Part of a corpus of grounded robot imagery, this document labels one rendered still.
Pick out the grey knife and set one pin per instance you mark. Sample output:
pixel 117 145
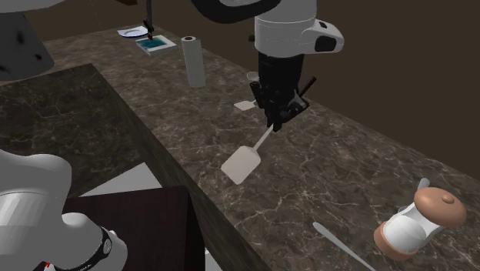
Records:
pixel 339 244

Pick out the white and brown pepper mill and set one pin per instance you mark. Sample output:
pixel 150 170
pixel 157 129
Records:
pixel 416 223

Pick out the dark red robot stand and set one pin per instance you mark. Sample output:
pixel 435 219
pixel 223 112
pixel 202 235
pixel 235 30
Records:
pixel 150 229

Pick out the white cup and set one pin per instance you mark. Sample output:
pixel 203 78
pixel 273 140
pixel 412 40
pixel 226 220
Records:
pixel 252 76

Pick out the white flat square piece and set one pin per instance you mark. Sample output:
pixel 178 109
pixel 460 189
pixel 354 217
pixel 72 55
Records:
pixel 244 105

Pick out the white plate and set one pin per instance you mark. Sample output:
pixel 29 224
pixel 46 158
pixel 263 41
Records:
pixel 131 32

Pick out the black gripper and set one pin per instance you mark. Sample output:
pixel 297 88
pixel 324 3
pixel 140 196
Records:
pixel 280 73

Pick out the white spatula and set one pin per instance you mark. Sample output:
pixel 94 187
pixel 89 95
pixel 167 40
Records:
pixel 242 163

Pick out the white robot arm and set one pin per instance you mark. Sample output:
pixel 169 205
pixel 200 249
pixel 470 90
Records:
pixel 281 33

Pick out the grey paper towel roll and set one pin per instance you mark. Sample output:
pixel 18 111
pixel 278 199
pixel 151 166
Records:
pixel 194 63

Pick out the black and red utensil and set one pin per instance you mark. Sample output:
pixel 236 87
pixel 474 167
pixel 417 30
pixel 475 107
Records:
pixel 149 18

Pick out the grey spotted cone pot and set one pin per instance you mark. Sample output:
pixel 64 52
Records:
pixel 20 48

